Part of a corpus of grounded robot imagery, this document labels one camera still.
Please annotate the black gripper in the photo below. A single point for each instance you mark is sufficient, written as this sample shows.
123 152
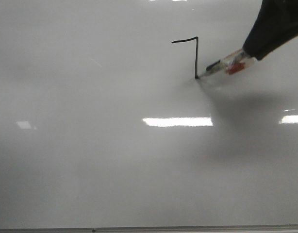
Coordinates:
276 24

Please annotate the clear whiteboard marker pen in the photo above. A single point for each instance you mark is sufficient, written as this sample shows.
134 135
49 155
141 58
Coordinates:
231 64

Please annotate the white glossy whiteboard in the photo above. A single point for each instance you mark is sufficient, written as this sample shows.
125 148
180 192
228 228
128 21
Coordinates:
103 125

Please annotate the grey aluminium whiteboard frame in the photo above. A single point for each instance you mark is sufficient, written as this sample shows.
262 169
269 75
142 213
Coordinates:
286 228

